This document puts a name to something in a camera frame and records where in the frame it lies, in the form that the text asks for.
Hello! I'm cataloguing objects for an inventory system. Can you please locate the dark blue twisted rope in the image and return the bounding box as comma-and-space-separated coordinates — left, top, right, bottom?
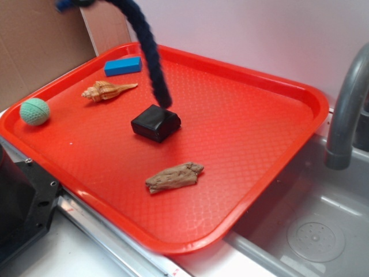
109, 0, 173, 109

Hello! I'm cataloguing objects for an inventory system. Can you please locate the black square leather pouch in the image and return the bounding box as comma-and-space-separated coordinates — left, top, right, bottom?
131, 104, 182, 143

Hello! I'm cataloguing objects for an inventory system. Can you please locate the brown piece of wood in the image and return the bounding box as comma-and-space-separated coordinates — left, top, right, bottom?
145, 162, 204, 194

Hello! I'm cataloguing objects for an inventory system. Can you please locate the red plastic tray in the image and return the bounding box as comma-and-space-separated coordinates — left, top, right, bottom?
1, 43, 329, 254

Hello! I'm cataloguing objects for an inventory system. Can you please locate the brown spiral seashell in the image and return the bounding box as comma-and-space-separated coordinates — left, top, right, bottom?
81, 81, 138, 103

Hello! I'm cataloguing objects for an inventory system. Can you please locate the blue rectangular block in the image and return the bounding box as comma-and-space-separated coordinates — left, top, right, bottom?
104, 57, 142, 77

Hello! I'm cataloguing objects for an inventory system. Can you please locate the green rubber ball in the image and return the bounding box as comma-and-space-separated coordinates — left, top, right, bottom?
20, 98, 50, 126

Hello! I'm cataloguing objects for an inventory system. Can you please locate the grey toy sink basin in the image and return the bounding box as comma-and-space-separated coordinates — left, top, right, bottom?
225, 136, 368, 276

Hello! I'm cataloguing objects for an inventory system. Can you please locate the grey toy faucet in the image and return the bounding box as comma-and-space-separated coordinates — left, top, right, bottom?
325, 44, 368, 170

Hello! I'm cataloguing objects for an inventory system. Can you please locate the brown cardboard panel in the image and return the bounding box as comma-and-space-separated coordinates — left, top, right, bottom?
1, 1, 131, 110

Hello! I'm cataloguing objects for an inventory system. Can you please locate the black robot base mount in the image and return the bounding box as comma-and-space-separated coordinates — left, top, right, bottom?
1, 147, 61, 267

